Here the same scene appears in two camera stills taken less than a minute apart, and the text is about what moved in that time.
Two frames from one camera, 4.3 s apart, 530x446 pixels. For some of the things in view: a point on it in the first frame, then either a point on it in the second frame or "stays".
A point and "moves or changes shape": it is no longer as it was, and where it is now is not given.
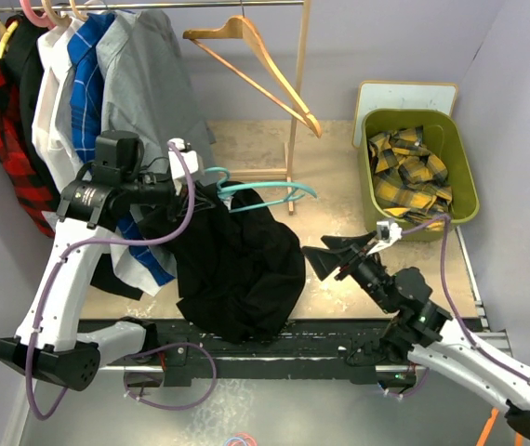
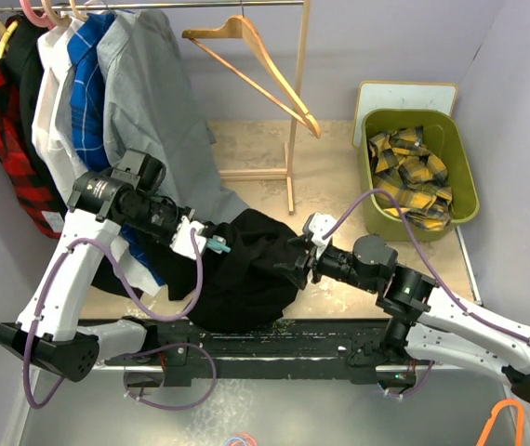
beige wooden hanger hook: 63,20 stays
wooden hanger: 242,27 stays
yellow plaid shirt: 410,181 stays
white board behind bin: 401,95 stays
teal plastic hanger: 299,190 → 218,243
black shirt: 241,270 moves or changes shape
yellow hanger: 6,37 stays
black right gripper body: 350,255 → 305,264
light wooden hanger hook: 77,13 stays
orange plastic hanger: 519,439 stays
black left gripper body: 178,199 → 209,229
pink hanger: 45,20 stays
